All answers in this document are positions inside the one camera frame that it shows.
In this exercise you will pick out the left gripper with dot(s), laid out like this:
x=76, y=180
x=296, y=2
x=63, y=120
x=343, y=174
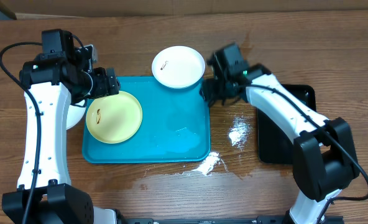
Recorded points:
x=106, y=86

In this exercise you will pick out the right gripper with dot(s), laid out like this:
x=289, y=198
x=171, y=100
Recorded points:
x=210, y=91

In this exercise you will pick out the white plate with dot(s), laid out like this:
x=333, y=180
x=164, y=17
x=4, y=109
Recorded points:
x=75, y=113
x=178, y=67

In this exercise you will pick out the teal plastic tray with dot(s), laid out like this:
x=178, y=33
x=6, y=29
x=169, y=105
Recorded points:
x=175, y=127

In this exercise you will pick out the black rectangular tray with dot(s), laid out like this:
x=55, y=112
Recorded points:
x=274, y=147

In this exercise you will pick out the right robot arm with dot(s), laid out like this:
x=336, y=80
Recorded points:
x=324, y=157

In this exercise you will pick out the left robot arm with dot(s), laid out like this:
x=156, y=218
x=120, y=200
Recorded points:
x=44, y=193

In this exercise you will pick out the yellow plate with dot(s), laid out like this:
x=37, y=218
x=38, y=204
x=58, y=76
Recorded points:
x=114, y=119

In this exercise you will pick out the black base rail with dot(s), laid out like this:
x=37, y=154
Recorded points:
x=258, y=220

